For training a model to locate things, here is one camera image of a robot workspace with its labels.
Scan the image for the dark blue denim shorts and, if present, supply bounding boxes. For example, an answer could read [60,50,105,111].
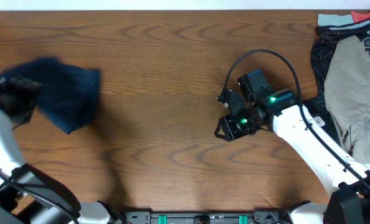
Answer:
[0,57,101,134]

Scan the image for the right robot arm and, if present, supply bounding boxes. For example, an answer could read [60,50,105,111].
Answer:
[215,88,370,223]

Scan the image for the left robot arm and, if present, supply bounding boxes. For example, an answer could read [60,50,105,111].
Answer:
[0,77,118,223]

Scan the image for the black patterned garment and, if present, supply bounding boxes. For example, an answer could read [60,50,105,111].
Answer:
[303,19,370,144]

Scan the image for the light blue cloth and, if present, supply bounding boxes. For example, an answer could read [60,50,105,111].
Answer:
[318,14,354,26]

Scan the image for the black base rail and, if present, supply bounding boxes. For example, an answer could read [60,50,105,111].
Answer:
[112,206,295,224]

